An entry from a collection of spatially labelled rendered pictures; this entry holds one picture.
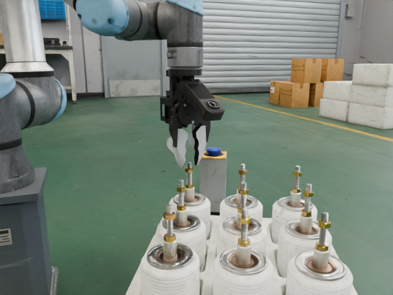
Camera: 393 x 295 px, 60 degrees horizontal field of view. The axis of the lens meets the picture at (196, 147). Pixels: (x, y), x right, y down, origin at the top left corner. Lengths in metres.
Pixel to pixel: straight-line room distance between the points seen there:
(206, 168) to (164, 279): 0.42
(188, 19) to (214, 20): 5.35
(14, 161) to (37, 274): 0.25
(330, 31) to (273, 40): 1.23
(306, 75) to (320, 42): 2.69
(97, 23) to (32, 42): 0.31
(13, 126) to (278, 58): 6.04
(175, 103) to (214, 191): 0.30
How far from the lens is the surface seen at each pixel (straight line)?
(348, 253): 1.17
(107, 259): 1.08
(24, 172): 0.82
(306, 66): 4.48
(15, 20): 0.90
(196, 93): 0.69
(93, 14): 0.62
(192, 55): 0.71
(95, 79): 5.67
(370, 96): 3.39
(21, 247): 0.83
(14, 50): 0.90
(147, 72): 5.76
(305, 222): 0.67
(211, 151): 0.91
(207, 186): 0.92
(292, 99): 4.42
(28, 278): 0.87
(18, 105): 0.81
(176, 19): 0.71
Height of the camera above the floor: 0.56
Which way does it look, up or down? 14 degrees down
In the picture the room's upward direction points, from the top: straight up
